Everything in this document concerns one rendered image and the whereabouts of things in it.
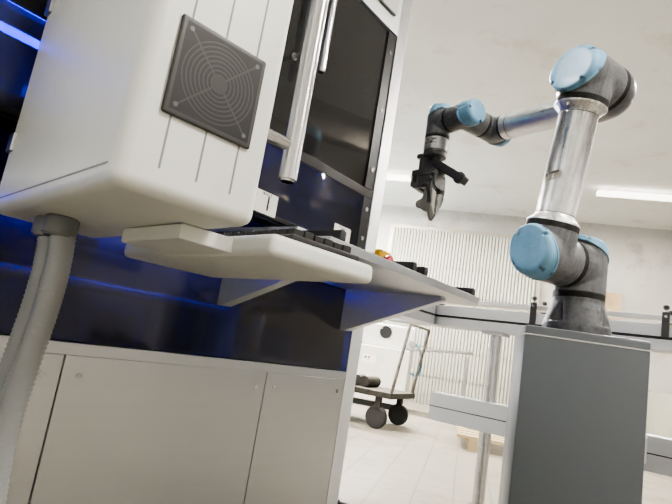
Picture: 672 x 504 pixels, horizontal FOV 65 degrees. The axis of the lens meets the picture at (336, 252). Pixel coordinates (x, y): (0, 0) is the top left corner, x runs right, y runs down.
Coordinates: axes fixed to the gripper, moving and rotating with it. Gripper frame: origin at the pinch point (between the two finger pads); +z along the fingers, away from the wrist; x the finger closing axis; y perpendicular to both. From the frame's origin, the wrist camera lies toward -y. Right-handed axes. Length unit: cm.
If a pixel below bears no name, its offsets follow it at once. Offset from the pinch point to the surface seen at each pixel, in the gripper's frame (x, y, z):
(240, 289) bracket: 51, 20, 32
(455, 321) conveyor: -82, 29, 23
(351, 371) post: -9, 28, 49
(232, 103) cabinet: 99, -28, 16
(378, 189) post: -8.9, 27.6, -13.1
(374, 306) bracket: 0.5, 15.6, 28.3
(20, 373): 101, 4, 53
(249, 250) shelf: 88, -24, 31
